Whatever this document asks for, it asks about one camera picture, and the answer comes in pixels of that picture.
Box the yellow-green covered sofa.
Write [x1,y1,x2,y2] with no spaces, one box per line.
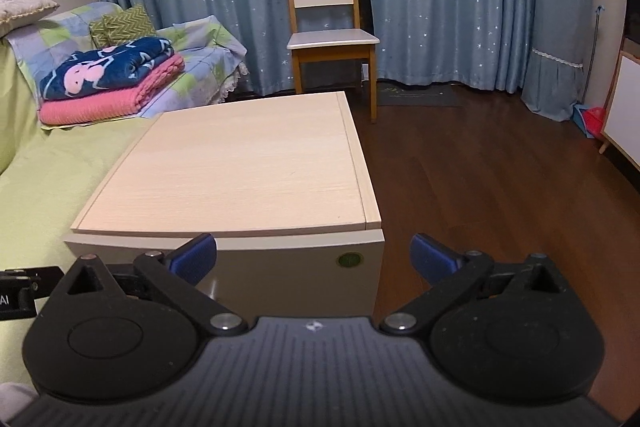
[0,41,162,388]

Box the dark door mat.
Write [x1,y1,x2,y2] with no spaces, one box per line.
[378,82,460,107]

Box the red and blue toy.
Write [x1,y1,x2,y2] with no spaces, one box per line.
[572,104,605,140]

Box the navy flamingo folded blanket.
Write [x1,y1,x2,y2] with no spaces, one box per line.
[38,37,175,102]

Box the upper white drawer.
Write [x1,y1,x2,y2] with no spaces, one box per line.
[63,229,386,320]

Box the wooden chair white seat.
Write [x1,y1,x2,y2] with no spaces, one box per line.
[286,0,380,121]

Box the plaid patchwork sofa cover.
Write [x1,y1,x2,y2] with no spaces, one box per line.
[3,2,248,118]

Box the pink knitted folded blanket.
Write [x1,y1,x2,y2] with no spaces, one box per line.
[39,54,184,127]

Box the light wood bedside cabinet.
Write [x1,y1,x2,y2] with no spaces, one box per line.
[70,92,382,237]

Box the green chevron cushion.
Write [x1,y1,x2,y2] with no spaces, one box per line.
[89,4,156,49]

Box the beige pillow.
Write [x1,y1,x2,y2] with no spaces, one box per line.
[0,0,60,38]

